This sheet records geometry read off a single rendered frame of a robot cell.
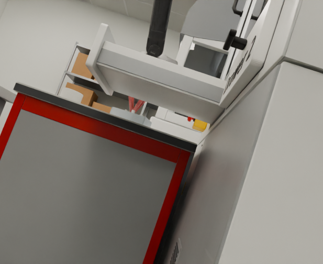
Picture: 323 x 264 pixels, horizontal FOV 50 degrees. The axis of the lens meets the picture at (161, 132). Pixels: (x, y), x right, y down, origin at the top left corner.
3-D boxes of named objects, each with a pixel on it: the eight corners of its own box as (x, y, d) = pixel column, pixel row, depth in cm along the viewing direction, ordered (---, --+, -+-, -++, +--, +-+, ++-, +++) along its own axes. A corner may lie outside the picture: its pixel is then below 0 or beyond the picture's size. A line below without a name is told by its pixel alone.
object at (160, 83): (95, 63, 81) (104, 40, 82) (112, 90, 106) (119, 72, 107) (258, 118, 79) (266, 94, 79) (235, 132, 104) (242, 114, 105)
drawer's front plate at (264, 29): (250, 62, 46) (274, -10, 48) (218, 107, 75) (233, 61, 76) (263, 66, 46) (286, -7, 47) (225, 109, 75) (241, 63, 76)
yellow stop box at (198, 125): (191, 125, 121) (198, 106, 122) (190, 128, 129) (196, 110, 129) (205, 130, 121) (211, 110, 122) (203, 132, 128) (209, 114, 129)
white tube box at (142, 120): (108, 117, 114) (112, 106, 114) (116, 122, 122) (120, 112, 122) (142, 128, 111) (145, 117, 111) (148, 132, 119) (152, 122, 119)
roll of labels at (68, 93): (54, 97, 111) (58, 85, 112) (69, 104, 117) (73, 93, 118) (68, 100, 108) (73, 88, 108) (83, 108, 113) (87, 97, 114)
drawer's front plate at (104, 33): (84, 64, 79) (101, 21, 81) (106, 94, 108) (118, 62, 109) (91, 66, 79) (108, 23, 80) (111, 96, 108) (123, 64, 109)
